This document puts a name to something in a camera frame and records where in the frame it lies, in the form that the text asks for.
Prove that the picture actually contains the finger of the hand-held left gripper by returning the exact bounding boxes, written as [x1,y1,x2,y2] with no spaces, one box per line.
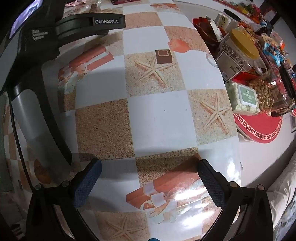
[55,13,126,40]

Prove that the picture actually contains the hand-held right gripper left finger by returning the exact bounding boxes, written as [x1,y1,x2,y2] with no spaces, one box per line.
[24,158,102,241]

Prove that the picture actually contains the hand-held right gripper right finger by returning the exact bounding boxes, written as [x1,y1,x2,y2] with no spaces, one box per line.
[197,159,274,241]

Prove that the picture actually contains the red round tray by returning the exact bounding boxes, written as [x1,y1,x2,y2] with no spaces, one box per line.
[232,72,284,144]

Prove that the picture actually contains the white cushion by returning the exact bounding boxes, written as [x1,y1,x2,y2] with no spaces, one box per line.
[266,158,296,241]

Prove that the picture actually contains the wet wipes pack green label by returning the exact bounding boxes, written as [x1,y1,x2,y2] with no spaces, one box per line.
[227,82,260,116]

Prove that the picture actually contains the clear bag of peanuts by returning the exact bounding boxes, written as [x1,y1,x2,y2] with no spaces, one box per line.
[247,70,292,114]

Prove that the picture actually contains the red gift bag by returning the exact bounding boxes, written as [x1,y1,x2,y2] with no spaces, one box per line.
[193,17,223,49]

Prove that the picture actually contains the clear jar with yellow lid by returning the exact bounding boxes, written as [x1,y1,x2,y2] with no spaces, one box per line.
[215,28,260,81]

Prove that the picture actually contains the white cartons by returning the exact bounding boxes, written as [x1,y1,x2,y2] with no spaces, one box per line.
[215,9,241,30]

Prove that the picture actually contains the blue snack bag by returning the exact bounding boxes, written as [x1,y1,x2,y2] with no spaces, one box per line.
[264,43,285,63]

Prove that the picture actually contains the pile of assorted packets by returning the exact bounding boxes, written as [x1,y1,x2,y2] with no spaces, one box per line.
[238,14,296,77]

